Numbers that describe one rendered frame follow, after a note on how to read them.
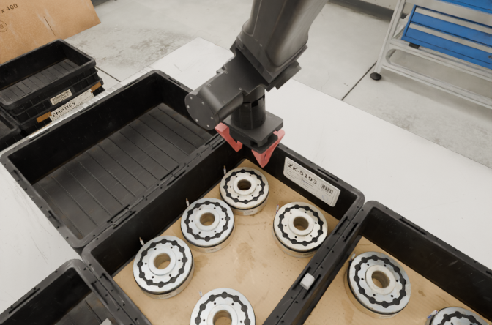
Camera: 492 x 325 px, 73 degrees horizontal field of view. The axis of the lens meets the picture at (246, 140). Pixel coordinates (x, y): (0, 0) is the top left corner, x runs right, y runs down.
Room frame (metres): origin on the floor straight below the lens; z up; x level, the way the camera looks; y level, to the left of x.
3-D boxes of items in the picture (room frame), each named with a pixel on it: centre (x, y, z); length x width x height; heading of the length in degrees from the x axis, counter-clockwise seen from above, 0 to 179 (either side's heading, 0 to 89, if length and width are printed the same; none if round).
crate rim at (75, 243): (0.47, 0.25, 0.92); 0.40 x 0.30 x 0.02; 139
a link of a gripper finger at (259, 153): (0.39, -0.02, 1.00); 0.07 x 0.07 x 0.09; 49
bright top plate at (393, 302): (0.21, -0.23, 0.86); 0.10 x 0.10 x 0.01
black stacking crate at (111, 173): (0.47, 0.25, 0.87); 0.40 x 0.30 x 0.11; 139
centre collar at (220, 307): (0.14, 0.04, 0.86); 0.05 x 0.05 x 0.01
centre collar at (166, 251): (0.24, 0.15, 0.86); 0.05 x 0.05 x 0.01
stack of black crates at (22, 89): (1.20, 0.90, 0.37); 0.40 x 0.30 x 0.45; 141
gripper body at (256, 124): (0.40, 0.00, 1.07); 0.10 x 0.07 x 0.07; 49
